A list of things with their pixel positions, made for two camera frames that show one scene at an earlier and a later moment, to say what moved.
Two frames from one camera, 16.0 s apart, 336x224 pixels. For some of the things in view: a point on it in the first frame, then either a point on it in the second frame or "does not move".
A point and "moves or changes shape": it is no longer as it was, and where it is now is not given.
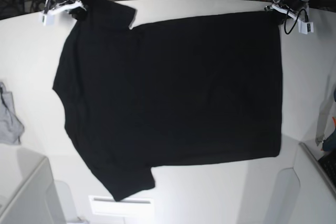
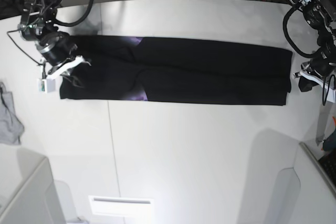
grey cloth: (11, 126) does not move
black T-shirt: (172, 91) moves or changes shape
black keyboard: (328, 162) does not move
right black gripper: (294, 0) → (319, 65)
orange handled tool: (334, 120) does not move
